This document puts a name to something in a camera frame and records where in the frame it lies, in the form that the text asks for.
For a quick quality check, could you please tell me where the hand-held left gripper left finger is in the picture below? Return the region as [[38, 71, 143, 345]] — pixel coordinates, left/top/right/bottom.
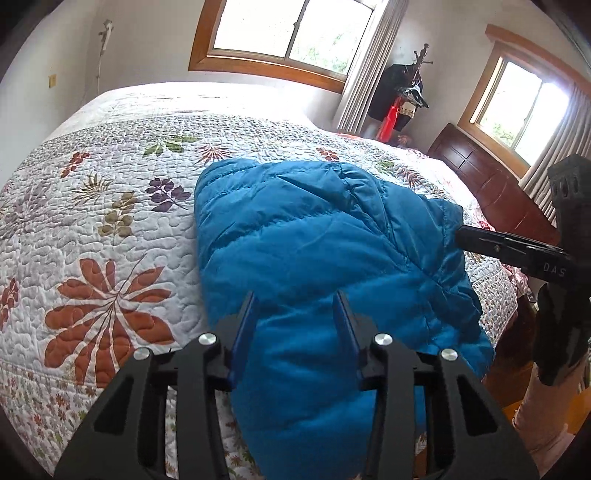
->
[[54, 291, 259, 480]]

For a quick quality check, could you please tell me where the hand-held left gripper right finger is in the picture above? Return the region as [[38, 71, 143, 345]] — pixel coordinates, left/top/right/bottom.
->
[[332, 291, 540, 480]]

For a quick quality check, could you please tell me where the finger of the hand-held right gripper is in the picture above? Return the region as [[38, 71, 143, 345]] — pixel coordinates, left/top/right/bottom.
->
[[455, 224, 575, 280]]

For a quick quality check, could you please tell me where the blue puffer jacket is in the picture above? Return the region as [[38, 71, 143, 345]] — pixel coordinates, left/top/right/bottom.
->
[[193, 158, 497, 480]]

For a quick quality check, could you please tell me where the person's right forearm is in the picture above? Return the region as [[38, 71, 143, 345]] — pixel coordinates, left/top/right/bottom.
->
[[512, 360, 589, 467]]

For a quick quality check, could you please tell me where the dark wooden headboard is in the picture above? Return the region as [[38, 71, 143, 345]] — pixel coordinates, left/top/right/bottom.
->
[[427, 122, 561, 247]]

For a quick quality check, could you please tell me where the striped beige curtain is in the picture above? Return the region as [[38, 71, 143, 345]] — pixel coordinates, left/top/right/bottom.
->
[[519, 85, 591, 204]]

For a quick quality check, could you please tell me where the small wooden framed window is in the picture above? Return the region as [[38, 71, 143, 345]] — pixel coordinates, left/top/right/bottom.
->
[[457, 25, 587, 178]]

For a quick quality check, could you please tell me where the floral quilted bed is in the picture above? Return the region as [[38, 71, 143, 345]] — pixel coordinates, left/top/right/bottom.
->
[[0, 82, 532, 480]]

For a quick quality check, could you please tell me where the red hanging garment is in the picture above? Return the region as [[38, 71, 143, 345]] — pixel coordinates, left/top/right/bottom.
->
[[376, 105, 400, 144]]

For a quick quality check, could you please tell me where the black hanging garment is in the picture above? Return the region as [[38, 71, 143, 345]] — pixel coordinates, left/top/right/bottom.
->
[[369, 64, 423, 121]]

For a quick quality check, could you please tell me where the dark wooden coat rack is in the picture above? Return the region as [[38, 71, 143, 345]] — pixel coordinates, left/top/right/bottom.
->
[[404, 42, 435, 107]]

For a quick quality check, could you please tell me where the grey window curtain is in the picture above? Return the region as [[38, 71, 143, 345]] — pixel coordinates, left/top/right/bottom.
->
[[332, 0, 409, 134]]

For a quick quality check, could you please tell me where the wide wooden framed window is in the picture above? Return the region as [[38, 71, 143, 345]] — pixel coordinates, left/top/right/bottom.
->
[[188, 0, 409, 95]]

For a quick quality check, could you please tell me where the white wall cord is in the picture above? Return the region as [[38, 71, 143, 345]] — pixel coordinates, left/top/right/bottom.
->
[[95, 19, 115, 86]]

